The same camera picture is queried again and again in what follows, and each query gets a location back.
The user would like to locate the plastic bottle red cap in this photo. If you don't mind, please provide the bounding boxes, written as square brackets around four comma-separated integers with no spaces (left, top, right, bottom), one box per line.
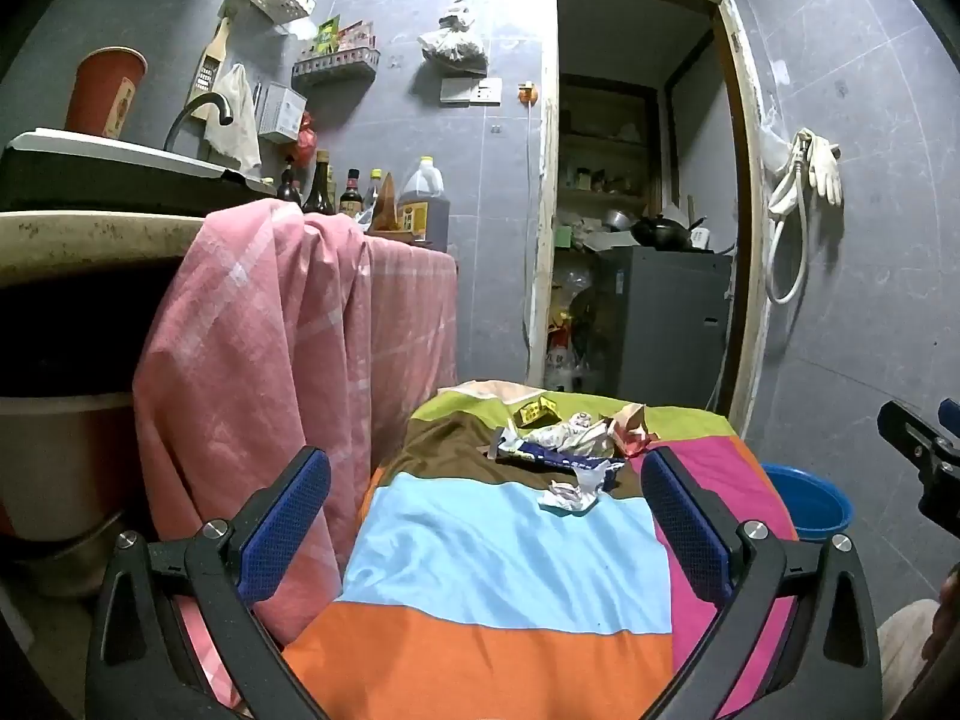
[544,328,595,392]

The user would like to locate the beige plastic bucket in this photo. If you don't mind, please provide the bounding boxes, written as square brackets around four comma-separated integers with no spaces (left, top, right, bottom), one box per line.
[0,388,141,542]

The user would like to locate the metal basin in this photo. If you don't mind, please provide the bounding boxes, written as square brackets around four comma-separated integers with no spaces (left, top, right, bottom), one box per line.
[0,508,130,602]

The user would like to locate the white wall switch plate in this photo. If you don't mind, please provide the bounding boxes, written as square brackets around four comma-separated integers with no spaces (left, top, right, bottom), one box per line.
[439,76,504,105]

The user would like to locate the white rubber gloves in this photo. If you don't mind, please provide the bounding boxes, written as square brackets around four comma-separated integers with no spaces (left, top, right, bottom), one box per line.
[805,136,845,205]

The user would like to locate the large white wrapper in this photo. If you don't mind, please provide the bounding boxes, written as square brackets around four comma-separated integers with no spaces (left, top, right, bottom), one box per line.
[523,411,614,460]

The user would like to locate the red paper cup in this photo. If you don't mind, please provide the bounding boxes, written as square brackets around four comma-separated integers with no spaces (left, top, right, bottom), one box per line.
[63,46,149,140]

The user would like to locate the person's right forearm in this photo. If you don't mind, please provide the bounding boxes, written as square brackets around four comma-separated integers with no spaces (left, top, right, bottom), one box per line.
[921,567,960,662]

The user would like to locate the white wall box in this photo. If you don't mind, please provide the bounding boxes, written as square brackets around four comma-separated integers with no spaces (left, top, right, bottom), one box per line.
[254,82,309,145]

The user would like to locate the white hanging plastic bag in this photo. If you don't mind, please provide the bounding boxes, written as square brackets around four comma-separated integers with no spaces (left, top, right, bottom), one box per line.
[417,0,486,66]

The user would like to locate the grey wall shelf basket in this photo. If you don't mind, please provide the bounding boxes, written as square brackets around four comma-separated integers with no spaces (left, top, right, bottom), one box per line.
[290,48,381,89]

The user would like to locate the grey cabinet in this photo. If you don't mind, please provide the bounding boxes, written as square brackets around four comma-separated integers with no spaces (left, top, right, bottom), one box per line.
[596,245,734,411]

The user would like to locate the wooden door frame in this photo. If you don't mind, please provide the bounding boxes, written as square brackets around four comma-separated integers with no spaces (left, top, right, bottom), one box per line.
[527,0,775,437]

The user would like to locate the red and beige wrapper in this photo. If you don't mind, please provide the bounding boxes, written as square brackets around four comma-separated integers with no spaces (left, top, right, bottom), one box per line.
[609,402,662,460]

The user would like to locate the blue snack wrapper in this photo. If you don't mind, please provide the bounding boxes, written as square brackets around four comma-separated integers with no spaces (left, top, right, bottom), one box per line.
[486,426,625,485]

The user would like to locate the wooden grater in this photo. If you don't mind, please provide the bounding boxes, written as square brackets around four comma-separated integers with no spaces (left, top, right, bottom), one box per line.
[195,15,235,122]

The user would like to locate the wooden shelf unit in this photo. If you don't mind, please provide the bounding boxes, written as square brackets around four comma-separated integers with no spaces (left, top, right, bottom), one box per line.
[558,73,666,220]

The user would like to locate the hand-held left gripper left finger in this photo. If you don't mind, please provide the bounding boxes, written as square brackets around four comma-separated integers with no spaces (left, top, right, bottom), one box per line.
[85,446,332,720]

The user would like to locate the person's beige trousers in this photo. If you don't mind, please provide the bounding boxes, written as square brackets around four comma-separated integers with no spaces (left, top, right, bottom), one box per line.
[876,598,947,720]

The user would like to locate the blue plastic bucket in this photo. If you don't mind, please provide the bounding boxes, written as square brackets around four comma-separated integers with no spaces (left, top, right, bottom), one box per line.
[760,463,855,545]

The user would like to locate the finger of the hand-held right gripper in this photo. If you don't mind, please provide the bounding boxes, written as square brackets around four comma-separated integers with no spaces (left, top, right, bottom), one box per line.
[877,397,960,541]

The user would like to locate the white hose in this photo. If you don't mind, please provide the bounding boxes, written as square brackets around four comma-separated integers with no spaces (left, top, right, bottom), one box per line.
[764,127,816,306]

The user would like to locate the small white paper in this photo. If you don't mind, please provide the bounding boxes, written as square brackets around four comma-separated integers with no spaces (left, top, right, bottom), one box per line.
[537,477,602,518]

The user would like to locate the large oil jug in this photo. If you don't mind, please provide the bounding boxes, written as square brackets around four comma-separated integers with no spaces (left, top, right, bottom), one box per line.
[395,155,452,251]

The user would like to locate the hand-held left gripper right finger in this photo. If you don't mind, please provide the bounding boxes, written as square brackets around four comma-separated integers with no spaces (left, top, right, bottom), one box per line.
[640,446,884,720]

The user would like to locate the colourful striped blanket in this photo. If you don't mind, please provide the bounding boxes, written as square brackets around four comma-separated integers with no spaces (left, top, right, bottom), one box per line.
[283,381,797,720]

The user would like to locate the curved black faucet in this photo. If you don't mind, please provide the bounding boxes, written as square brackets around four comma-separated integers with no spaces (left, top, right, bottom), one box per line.
[164,91,236,153]

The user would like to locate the black wok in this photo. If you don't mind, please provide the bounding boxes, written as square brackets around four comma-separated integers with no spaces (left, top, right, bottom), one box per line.
[629,213,707,253]

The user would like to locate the black sink white rim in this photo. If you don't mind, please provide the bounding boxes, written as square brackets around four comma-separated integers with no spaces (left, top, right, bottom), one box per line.
[0,127,275,215]

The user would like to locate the pink checked cloth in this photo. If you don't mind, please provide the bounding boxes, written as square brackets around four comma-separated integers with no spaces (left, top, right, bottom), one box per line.
[133,197,460,647]

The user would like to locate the red plastic bag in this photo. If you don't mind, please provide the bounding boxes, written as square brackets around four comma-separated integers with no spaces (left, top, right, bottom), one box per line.
[295,111,321,167]

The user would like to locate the white hanging rag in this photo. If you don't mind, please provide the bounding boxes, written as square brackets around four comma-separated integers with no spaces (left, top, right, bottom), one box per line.
[203,63,263,175]

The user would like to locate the bunch of seasoning packets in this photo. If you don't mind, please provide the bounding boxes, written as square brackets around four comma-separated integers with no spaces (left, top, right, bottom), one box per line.
[310,13,377,55]

